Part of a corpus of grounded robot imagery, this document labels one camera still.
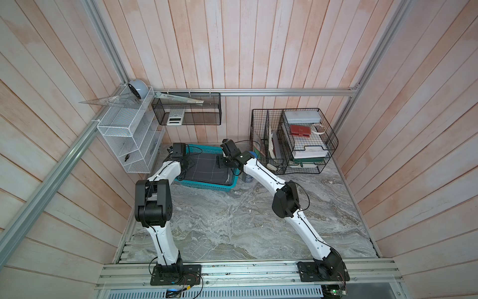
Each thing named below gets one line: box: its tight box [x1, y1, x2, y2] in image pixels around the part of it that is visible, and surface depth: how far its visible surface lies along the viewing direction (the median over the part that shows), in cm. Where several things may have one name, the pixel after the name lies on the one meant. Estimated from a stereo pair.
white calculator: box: [166, 108, 185, 126], surface depth 100 cm
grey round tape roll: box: [128, 78, 149, 100], surface depth 85 cm
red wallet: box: [290, 124, 312, 138], surface depth 97 cm
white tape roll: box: [311, 123, 327, 135], surface depth 103 cm
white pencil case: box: [284, 110, 322, 124], surface depth 106 cm
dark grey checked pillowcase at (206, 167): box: [177, 152, 233, 186], surface depth 95 cm
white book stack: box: [292, 146, 329, 159], surface depth 94 cm
